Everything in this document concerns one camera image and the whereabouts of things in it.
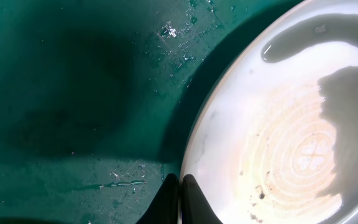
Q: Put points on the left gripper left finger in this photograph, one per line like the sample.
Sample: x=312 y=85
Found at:
x=164 y=207

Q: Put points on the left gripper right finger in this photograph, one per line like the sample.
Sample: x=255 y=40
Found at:
x=195 y=208

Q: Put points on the light blue plate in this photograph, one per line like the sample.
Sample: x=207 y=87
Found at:
x=277 y=138

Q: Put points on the teal plastic tray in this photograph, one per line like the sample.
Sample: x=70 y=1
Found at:
x=97 y=99

